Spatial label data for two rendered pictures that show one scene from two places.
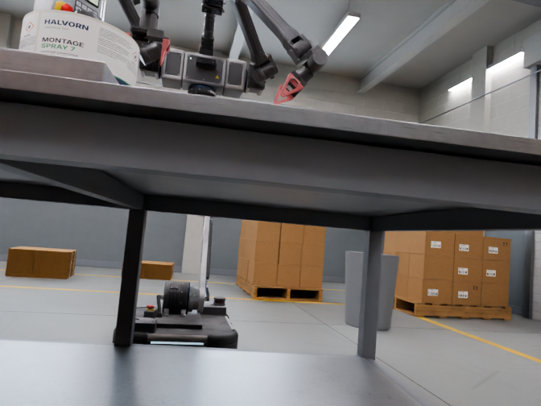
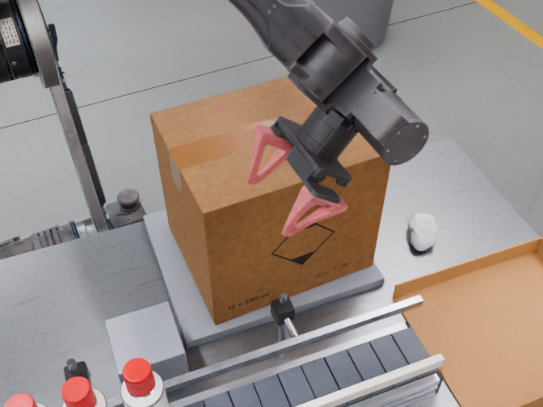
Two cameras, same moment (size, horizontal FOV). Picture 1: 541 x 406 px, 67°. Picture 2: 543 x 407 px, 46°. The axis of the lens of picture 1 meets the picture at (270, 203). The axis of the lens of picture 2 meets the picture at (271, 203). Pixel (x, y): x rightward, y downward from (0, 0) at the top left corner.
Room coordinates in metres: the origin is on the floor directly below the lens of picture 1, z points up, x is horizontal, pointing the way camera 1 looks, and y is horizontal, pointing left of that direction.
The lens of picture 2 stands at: (0.87, 0.13, 1.74)
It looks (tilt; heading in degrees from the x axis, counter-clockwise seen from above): 46 degrees down; 347
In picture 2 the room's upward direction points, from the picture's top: straight up
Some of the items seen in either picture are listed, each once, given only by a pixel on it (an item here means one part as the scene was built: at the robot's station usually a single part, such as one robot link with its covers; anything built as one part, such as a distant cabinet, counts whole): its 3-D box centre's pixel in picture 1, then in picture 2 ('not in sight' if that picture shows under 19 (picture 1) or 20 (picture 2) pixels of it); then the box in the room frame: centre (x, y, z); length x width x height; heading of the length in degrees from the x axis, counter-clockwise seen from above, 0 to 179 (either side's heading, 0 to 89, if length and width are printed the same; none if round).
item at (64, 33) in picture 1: (79, 76); not in sight; (0.75, 0.38, 0.95); 0.20 x 0.20 x 0.14
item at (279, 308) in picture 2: not in sight; (288, 337); (1.38, -0.02, 0.91); 0.07 x 0.03 x 0.17; 8
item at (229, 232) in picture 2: not in sight; (267, 194); (1.61, -0.04, 0.99); 0.30 x 0.24 x 0.27; 101
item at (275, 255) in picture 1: (277, 256); not in sight; (5.23, -0.15, 0.45); 1.20 x 0.83 x 0.89; 14
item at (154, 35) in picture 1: (157, 50); not in sight; (1.27, 0.40, 1.25); 0.07 x 0.07 x 0.09; 12
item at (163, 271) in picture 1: (149, 269); not in sight; (5.72, 1.59, 0.10); 0.64 x 0.52 x 0.20; 99
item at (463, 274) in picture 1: (443, 262); not in sight; (4.82, -2.08, 0.57); 1.20 x 0.83 x 1.14; 104
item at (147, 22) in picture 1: (148, 26); not in sight; (1.26, 0.44, 1.32); 0.10 x 0.07 x 0.07; 102
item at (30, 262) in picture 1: (43, 262); not in sight; (4.98, 2.66, 0.16); 0.64 x 0.53 x 0.31; 107
